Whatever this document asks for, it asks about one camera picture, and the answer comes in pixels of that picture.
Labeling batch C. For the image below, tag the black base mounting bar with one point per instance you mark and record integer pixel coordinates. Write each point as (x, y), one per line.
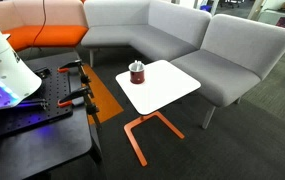
(32, 104)

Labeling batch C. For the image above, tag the black perforated breadboard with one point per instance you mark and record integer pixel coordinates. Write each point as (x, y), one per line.
(53, 96)

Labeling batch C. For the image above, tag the grey sectional sofa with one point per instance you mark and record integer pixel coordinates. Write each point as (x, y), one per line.
(222, 73)

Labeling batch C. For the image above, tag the grey white marker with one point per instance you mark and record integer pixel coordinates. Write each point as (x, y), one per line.
(136, 64)

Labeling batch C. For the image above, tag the grey corner sofa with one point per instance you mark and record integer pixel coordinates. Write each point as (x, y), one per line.
(142, 36)

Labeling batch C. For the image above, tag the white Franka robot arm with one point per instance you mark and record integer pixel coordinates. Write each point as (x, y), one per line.
(5, 71)

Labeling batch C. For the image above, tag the black mounting bracket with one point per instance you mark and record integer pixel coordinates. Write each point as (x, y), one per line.
(42, 72)

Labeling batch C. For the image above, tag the orange pink sofa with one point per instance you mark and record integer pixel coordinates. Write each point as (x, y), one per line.
(45, 35)

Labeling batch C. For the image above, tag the black robot cart table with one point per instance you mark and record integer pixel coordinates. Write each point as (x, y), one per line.
(48, 146)

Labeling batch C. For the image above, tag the white desk with red poster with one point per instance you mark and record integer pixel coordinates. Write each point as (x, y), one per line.
(283, 20)

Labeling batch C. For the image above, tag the white side table orange frame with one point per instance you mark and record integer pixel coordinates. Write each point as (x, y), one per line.
(158, 86)

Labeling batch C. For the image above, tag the red mug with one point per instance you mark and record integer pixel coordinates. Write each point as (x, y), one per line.
(137, 76)

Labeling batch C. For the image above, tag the black clamp orange tip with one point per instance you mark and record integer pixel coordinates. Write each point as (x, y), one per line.
(80, 95)
(77, 65)

